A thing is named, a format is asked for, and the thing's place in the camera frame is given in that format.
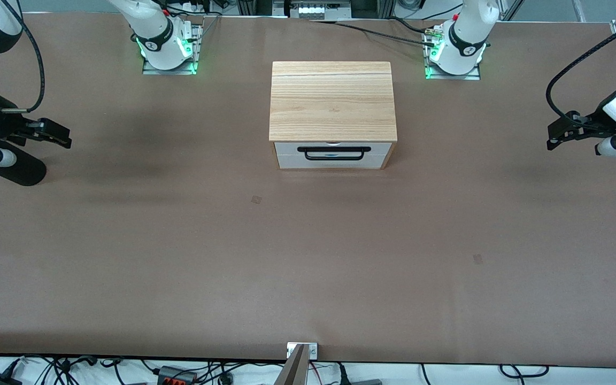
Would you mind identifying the brown table mat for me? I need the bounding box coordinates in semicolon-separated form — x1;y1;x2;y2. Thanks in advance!
0;12;616;369

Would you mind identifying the looped black floor cable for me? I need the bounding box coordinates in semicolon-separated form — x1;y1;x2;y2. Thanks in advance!
499;364;550;379

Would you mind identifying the silver camera mount bracket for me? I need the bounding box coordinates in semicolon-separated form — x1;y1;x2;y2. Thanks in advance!
287;342;319;360

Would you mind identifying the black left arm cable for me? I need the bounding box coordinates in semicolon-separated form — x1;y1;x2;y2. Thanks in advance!
546;12;616;121

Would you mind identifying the black metal drawer handle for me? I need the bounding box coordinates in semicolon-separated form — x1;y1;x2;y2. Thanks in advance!
297;146;371;161

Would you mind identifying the short black table cable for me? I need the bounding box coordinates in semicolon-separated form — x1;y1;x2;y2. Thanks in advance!
387;16;430;35

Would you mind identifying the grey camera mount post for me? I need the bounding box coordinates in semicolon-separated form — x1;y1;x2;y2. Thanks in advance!
273;344;309;385

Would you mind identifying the red and black connector box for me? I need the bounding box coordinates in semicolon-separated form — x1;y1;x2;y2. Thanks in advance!
157;366;197;385

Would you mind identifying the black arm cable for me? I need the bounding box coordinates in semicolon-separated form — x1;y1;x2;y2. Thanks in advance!
0;0;46;113
546;12;616;121

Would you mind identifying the light wooden drawer cabinet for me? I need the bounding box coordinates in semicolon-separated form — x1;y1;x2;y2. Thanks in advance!
269;61;398;171

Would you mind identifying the white power strip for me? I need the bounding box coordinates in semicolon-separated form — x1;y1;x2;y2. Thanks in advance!
286;0;352;20

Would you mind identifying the white-fronted wooden drawer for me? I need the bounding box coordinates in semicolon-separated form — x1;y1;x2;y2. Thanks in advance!
274;142;392;170

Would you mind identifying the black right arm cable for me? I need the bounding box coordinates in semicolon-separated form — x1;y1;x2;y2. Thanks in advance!
0;0;46;113

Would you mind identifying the long black table cable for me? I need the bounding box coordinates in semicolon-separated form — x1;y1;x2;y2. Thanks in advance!
311;20;433;47

